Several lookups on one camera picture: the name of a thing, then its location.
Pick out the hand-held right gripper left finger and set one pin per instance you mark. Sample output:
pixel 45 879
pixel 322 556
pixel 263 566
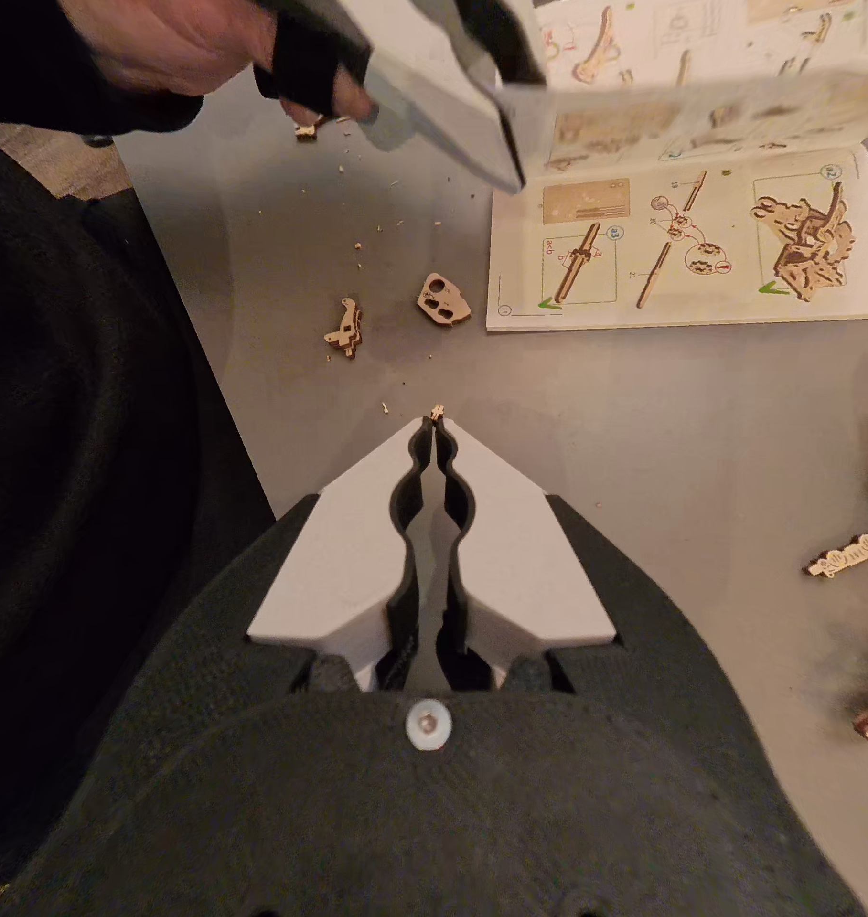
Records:
pixel 333 573

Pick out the dog-shaped wooden part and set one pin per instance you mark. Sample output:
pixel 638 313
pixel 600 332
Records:
pixel 348 329

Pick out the wooden part with holes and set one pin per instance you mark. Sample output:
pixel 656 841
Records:
pixel 457 301

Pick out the white instruction booklet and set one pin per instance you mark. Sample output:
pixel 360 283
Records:
pixel 735 301

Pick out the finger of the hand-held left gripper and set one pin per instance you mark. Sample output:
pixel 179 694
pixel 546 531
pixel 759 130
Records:
pixel 434 86
pixel 498 43

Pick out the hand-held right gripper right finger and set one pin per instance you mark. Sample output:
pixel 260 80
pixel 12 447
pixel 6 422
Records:
pixel 527 573

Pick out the person's left forearm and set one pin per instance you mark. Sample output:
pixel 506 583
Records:
pixel 32 64

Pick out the person's left hand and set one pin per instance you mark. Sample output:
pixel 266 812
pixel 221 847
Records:
pixel 168 43

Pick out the small wooden offcut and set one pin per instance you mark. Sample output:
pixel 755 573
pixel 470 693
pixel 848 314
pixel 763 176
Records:
pixel 306 131

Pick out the notched wooden strip part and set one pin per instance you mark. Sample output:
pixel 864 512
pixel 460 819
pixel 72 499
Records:
pixel 849 555

